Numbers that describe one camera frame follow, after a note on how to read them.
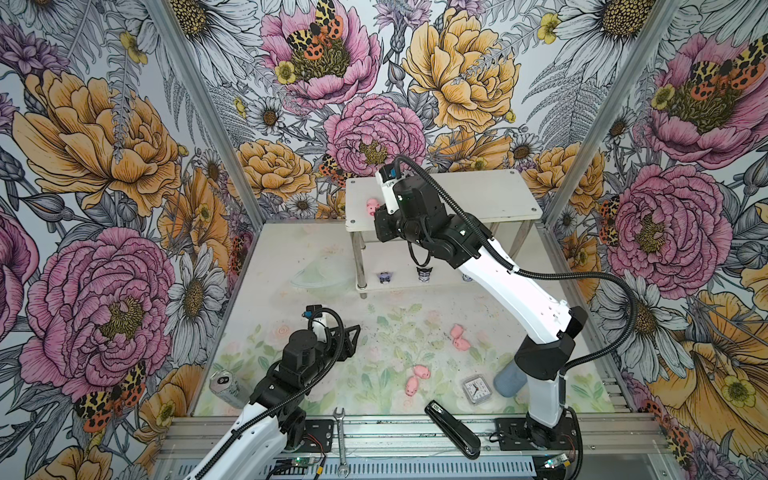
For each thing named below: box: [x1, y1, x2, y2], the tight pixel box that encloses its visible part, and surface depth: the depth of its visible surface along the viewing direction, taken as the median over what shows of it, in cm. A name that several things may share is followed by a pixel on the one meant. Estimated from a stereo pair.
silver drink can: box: [209, 369, 250, 407], surface depth 71 cm
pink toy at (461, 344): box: [452, 338, 471, 351], surface depth 91 cm
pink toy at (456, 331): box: [450, 324, 464, 339], surface depth 93 cm
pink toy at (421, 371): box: [413, 365, 431, 379], surface depth 85 cm
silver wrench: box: [333, 407, 350, 478], surface depth 73 cm
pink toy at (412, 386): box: [406, 376, 419, 396], surface depth 83 cm
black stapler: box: [424, 400, 481, 460], surface depth 74 cm
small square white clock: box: [463, 374, 493, 405], surface depth 81 cm
